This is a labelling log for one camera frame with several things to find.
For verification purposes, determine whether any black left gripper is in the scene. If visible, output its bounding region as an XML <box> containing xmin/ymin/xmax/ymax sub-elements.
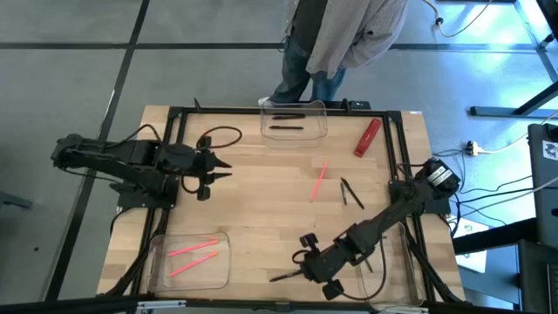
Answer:
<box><xmin>159</xmin><ymin>134</ymin><xmax>234</xmax><ymax>202</ymax></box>

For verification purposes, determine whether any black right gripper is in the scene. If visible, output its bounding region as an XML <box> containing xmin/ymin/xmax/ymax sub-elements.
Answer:
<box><xmin>298</xmin><ymin>233</ymin><xmax>350</xmax><ymax>302</ymax></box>

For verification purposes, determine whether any red rectangular case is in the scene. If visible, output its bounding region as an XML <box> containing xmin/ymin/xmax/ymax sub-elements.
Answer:
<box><xmin>352</xmin><ymin>117</ymin><xmax>384</xmax><ymax>159</ymax></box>

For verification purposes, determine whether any black mounting bar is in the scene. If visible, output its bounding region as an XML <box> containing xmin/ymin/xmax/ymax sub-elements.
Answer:
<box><xmin>324</xmin><ymin>100</ymin><xmax>372</xmax><ymax>111</ymax></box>

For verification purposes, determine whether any white sheet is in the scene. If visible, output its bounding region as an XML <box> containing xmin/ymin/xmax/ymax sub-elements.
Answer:
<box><xmin>453</xmin><ymin>217</ymin><xmax>488</xmax><ymax>275</ymax></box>

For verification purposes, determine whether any person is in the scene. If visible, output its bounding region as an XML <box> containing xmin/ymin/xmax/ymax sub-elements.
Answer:
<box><xmin>257</xmin><ymin>0</ymin><xmax>410</xmax><ymax>106</ymax></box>

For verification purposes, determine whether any black floor beam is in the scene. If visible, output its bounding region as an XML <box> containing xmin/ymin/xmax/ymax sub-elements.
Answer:
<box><xmin>452</xmin><ymin>216</ymin><xmax>538</xmax><ymax>256</ymax></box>

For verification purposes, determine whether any black overhead rig beam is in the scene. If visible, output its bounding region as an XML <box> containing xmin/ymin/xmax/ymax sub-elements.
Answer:
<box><xmin>0</xmin><ymin>292</ymin><xmax>558</xmax><ymax>314</ymax></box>

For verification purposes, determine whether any grey floor object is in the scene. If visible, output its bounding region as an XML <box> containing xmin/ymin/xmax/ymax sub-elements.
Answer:
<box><xmin>0</xmin><ymin>189</ymin><xmax>35</xmax><ymax>211</ymax></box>

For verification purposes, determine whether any white power strip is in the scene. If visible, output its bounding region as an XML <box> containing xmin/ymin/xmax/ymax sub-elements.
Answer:
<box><xmin>463</xmin><ymin>140</ymin><xmax>484</xmax><ymax>157</ymax></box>

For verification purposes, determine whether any dark grey case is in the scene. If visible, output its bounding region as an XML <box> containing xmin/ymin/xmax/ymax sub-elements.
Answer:
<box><xmin>517</xmin><ymin>238</ymin><xmax>558</xmax><ymax>314</ymax></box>

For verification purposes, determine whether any grey case with sticker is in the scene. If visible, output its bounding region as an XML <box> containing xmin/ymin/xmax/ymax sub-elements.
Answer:
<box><xmin>527</xmin><ymin>123</ymin><xmax>558</xmax><ymax>249</ymax></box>

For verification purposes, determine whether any black stand foot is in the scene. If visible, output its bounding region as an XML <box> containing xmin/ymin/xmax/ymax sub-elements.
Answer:
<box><xmin>469</xmin><ymin>80</ymin><xmax>558</xmax><ymax>119</ymax></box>

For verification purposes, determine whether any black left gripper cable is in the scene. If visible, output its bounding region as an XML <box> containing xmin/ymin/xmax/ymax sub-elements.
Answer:
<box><xmin>194</xmin><ymin>125</ymin><xmax>244</xmax><ymax>150</ymax></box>

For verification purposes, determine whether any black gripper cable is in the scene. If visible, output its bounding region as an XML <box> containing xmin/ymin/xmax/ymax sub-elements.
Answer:
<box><xmin>194</xmin><ymin>125</ymin><xmax>244</xmax><ymax>150</ymax></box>
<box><xmin>339</xmin><ymin>235</ymin><xmax>389</xmax><ymax>303</ymax></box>

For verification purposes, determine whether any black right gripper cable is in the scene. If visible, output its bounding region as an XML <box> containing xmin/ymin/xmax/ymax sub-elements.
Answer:
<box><xmin>339</xmin><ymin>235</ymin><xmax>389</xmax><ymax>303</ymax></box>

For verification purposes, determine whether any silver aluminium extrusion post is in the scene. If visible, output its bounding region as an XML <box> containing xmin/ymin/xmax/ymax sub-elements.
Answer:
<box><xmin>135</xmin><ymin>299</ymin><xmax>187</xmax><ymax>311</ymax></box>

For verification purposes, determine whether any white power cord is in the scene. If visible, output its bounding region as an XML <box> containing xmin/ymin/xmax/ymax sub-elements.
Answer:
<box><xmin>479</xmin><ymin>109</ymin><xmax>558</xmax><ymax>154</ymax></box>

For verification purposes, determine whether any white floor cable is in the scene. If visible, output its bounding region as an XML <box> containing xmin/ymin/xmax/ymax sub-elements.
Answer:
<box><xmin>421</xmin><ymin>0</ymin><xmax>496</xmax><ymax>39</ymax></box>

